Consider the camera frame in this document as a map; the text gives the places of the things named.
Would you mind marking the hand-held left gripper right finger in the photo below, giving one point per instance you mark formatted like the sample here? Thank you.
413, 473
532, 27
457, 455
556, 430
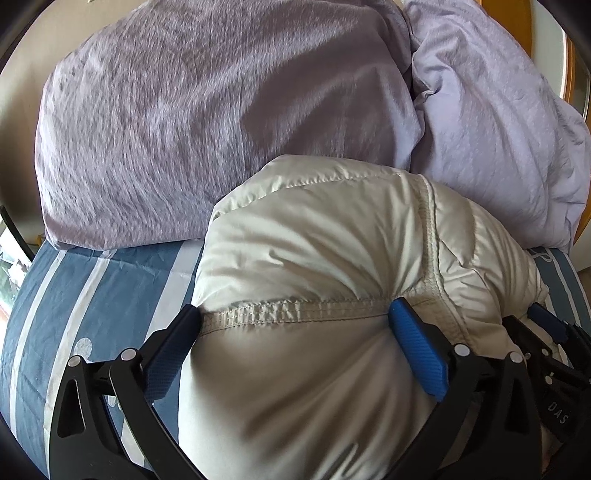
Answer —
420, 350

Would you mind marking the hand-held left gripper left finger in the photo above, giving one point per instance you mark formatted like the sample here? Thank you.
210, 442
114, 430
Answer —
171, 355

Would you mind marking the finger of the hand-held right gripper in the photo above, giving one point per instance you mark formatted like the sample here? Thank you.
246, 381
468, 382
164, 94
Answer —
517, 332
549, 323

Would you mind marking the beige puffer jacket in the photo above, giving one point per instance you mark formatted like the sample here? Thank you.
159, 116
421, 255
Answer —
323, 258

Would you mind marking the blue striped bed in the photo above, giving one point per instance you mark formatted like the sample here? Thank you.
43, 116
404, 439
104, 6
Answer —
60, 295

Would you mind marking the flat screen television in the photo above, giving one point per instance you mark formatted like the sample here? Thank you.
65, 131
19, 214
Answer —
14, 235

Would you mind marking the light lilac pillow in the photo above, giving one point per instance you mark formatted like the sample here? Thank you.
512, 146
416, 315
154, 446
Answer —
498, 115

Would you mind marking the dark lilac pillow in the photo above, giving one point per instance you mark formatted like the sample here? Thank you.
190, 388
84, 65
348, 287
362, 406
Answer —
207, 115

